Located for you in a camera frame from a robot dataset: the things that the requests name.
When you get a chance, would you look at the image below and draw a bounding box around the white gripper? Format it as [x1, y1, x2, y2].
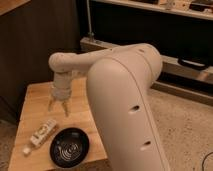
[48, 73, 71, 117]

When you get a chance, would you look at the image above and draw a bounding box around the wooden shelf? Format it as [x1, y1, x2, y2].
[94, 0, 213, 21]

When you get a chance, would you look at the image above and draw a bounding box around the wooden table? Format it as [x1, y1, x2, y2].
[8, 79, 112, 171]

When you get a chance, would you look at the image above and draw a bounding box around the white plastic bottle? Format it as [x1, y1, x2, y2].
[22, 119, 58, 156]

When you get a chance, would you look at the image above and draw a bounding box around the grey metal beam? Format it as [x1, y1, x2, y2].
[80, 37, 213, 85]

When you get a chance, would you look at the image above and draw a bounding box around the black ceramic bowl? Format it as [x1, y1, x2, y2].
[49, 127, 90, 168]

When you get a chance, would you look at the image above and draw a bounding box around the metal pole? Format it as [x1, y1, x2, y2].
[86, 0, 94, 42]

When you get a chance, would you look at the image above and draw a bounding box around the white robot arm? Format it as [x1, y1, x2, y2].
[49, 43, 171, 171]

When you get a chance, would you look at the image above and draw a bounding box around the black handle object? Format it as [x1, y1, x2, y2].
[177, 58, 211, 71]

